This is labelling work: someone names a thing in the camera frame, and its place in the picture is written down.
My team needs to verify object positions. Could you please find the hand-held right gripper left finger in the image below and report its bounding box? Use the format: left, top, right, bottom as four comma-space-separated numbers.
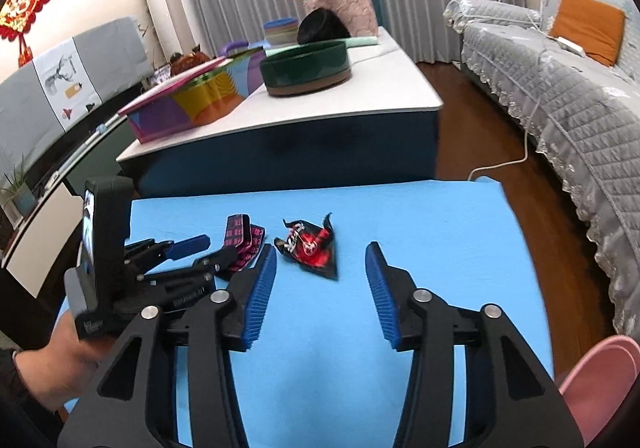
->
57, 244, 278, 448

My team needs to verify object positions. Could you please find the black red snack wrapper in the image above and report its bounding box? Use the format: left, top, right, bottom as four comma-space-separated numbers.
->
274, 212, 340, 281

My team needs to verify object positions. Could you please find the dark television cabinet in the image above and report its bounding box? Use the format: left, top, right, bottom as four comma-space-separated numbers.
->
0, 73, 151, 269

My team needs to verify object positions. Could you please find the white top coffee table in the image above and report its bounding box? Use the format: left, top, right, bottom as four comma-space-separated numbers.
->
116, 26, 444, 199

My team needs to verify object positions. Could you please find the stack of coloured bowls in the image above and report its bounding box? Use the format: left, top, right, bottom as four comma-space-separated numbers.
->
262, 17, 300, 46

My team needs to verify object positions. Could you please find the small potted plant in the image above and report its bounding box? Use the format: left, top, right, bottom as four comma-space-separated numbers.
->
0, 155, 38, 219

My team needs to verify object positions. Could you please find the white stick with blue ball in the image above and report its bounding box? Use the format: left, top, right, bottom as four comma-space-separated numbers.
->
47, 121, 126, 179

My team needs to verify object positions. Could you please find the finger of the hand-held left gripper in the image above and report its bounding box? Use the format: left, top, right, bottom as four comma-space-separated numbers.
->
125, 234, 212, 274
142, 247, 238, 288

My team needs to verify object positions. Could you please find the blue printed tablecloth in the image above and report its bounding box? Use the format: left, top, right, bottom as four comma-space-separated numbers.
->
55, 177, 556, 448

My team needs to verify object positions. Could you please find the pink basket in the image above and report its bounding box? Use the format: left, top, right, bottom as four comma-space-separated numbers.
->
302, 0, 379, 39

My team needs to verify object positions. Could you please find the orange cushion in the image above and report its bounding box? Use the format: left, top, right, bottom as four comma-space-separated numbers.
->
547, 0, 628, 66

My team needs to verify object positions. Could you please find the dark red packet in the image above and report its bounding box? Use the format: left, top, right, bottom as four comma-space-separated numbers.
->
220, 214, 267, 274

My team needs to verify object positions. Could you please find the black hat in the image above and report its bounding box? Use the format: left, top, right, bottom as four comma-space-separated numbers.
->
296, 8, 351, 45

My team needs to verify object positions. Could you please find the person's left forearm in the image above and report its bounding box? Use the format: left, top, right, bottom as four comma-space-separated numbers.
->
0, 348, 63, 436

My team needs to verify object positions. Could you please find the television with grey cover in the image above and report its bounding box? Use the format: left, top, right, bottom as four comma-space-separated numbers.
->
0, 16, 155, 176

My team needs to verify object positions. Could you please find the colourful tin box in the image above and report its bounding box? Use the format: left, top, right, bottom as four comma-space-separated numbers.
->
119, 56, 266, 145

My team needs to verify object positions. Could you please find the white power cable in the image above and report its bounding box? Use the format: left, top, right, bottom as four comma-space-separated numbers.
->
467, 8, 556, 181

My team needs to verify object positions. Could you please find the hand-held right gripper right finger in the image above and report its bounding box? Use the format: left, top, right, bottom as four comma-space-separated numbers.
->
365, 242, 586, 448

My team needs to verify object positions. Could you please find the pink plastic basin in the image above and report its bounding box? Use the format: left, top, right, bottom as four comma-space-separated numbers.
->
557, 334, 640, 446

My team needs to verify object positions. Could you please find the purple plastic container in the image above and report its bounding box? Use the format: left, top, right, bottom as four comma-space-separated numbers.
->
222, 41, 263, 58

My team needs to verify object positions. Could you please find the person's left hand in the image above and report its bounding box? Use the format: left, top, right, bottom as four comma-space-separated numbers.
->
14, 312, 122, 411

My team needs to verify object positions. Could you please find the grey quilted sofa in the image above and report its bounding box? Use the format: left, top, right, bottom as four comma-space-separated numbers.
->
442, 0, 640, 336

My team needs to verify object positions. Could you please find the dark green round tin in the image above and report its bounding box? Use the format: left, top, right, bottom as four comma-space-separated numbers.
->
260, 40, 353, 98

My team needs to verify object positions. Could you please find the white power strip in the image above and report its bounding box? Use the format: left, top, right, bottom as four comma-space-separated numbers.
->
555, 36, 587, 56

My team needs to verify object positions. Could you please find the red knot wall decoration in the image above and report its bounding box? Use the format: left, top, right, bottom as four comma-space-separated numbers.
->
0, 0, 56, 68

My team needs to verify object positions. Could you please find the brown teapot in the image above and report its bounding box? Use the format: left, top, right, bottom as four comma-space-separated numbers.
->
169, 44, 213, 76

